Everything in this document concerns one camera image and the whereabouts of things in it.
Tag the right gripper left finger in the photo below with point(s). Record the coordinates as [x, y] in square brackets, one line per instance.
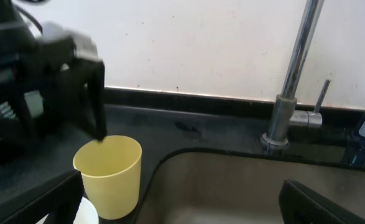
[30, 205]

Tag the white cup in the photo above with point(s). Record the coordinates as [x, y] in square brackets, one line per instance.
[87, 214]

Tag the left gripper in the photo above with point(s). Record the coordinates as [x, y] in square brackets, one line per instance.
[64, 67]

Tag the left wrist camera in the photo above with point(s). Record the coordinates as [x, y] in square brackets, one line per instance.
[76, 43]

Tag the steel tap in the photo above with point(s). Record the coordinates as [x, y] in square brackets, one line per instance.
[298, 56]

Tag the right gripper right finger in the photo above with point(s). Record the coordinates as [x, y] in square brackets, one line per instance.
[309, 208]

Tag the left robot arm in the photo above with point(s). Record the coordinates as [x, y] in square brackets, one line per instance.
[2, 46]

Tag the yellow cup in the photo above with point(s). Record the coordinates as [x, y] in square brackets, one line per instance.
[113, 177]

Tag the steel sink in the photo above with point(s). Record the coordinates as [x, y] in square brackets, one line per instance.
[219, 186]

